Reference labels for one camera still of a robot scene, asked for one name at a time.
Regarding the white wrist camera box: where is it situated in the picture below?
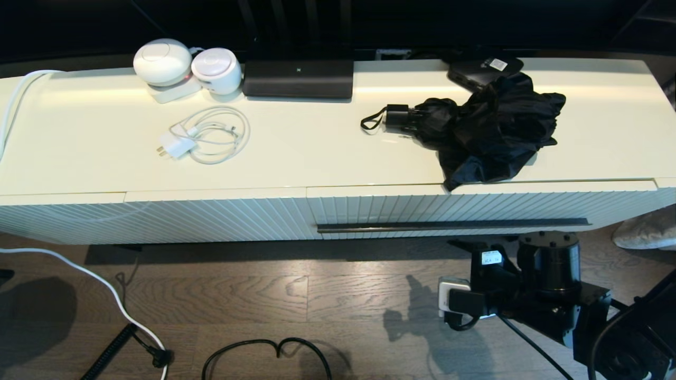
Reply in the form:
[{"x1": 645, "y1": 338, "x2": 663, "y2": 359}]
[{"x1": 437, "y1": 276, "x2": 489, "y2": 320}]

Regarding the white ribbed cabinet front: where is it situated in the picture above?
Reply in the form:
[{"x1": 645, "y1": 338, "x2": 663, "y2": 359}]
[
  {"x1": 126, "y1": 188, "x2": 317, "y2": 243},
  {"x1": 0, "y1": 193, "x2": 127, "y2": 245}
]

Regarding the black folding umbrella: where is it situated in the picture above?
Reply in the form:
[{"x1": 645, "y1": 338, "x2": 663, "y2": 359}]
[{"x1": 360, "y1": 71, "x2": 567, "y2": 192}]

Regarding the black coiled cable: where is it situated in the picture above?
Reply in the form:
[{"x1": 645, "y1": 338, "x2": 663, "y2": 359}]
[{"x1": 81, "y1": 323, "x2": 175, "y2": 380}]

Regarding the white ribbed TV cabinet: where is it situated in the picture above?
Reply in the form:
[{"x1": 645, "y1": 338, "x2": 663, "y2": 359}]
[{"x1": 0, "y1": 57, "x2": 676, "y2": 246}]

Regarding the black set-top box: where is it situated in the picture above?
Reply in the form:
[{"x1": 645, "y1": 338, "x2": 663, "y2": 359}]
[{"x1": 447, "y1": 56, "x2": 524, "y2": 92}]

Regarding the white ribbed drawer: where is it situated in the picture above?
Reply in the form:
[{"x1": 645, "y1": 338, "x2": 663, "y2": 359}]
[{"x1": 306, "y1": 179, "x2": 658, "y2": 241}]

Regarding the black router box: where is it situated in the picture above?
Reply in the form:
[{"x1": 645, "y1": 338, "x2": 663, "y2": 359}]
[{"x1": 243, "y1": 59, "x2": 354, "y2": 100}]

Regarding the white charger plug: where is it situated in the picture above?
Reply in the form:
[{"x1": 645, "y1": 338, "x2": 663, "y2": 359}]
[{"x1": 156, "y1": 131, "x2": 199, "y2": 159}]

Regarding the thick white cable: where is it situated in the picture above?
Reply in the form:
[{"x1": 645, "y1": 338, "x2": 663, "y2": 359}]
[
  {"x1": 0, "y1": 247, "x2": 170, "y2": 380},
  {"x1": 0, "y1": 69, "x2": 65, "y2": 162}
]

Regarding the grey fabric cushion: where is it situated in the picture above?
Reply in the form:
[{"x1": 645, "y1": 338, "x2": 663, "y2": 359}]
[{"x1": 612, "y1": 205, "x2": 676, "y2": 251}]

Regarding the black cable loop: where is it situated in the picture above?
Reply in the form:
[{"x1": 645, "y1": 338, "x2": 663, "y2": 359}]
[{"x1": 202, "y1": 338, "x2": 332, "y2": 380}]

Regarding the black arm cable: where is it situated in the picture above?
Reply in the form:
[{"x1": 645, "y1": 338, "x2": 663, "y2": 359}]
[{"x1": 496, "y1": 314, "x2": 576, "y2": 380}]

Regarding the large white round device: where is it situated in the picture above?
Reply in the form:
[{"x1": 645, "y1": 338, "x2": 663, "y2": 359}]
[{"x1": 133, "y1": 39, "x2": 193, "y2": 88}]

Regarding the small white round device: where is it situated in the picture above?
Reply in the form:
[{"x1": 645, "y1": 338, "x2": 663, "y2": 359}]
[{"x1": 191, "y1": 48, "x2": 243, "y2": 96}]

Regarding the white flat device base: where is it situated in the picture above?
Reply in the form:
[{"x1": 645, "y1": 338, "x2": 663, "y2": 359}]
[{"x1": 147, "y1": 79, "x2": 202, "y2": 104}]

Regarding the white coiled charging cable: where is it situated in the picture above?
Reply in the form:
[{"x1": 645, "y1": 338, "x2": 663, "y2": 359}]
[{"x1": 170, "y1": 106, "x2": 251, "y2": 165}]

